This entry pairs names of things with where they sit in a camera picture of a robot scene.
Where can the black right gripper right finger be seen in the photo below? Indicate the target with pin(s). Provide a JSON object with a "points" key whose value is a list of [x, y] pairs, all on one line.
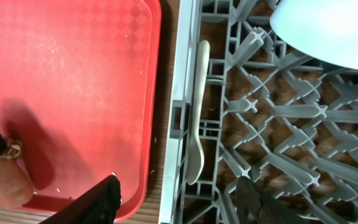
{"points": [[254, 205]]}

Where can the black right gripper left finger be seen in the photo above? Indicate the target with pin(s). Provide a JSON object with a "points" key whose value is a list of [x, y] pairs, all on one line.
{"points": [[99, 205]]}

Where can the brown food scrap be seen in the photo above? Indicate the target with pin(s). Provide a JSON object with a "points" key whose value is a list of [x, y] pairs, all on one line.
{"points": [[13, 150]]}

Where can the orange carrot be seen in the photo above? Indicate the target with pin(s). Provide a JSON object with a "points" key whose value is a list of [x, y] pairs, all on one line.
{"points": [[16, 188]]}

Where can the white plastic spoon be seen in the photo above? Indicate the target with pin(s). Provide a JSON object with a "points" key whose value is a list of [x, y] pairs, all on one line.
{"points": [[196, 153]]}

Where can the light blue plate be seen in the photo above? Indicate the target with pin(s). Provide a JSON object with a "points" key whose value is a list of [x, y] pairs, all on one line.
{"points": [[323, 29]]}

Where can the grey dishwasher rack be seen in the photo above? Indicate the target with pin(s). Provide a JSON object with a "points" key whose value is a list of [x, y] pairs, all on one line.
{"points": [[285, 120]]}

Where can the red plastic tray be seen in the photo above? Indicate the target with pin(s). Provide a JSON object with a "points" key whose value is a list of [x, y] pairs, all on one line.
{"points": [[77, 84]]}

